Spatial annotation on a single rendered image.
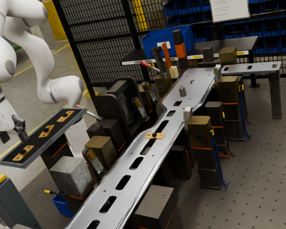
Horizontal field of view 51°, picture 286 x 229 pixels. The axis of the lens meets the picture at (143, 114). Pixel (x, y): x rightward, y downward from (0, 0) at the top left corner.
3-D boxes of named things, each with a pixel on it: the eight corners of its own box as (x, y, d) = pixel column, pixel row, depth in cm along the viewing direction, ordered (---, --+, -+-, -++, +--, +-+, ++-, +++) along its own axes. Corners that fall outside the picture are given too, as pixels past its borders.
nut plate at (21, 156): (20, 161, 106) (18, 158, 105) (12, 161, 107) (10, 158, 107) (34, 146, 112) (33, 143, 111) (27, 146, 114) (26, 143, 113)
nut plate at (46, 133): (46, 136, 116) (45, 134, 115) (38, 138, 117) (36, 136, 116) (55, 125, 123) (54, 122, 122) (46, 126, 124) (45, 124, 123)
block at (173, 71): (187, 123, 183) (174, 68, 166) (182, 123, 185) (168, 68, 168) (189, 120, 185) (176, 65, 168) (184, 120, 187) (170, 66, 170)
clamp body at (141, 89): (164, 151, 166) (146, 92, 148) (146, 150, 171) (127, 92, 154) (168, 144, 171) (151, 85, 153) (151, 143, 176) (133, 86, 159)
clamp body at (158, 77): (178, 132, 178) (164, 78, 161) (163, 132, 183) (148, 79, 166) (182, 126, 182) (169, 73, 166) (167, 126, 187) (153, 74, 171)
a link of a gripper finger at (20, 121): (1, 114, 101) (8, 128, 103) (18, 114, 98) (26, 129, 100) (3, 112, 102) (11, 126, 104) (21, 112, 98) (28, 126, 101)
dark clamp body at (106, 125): (135, 195, 143) (110, 128, 125) (115, 191, 149) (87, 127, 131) (142, 184, 148) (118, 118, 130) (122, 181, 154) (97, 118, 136)
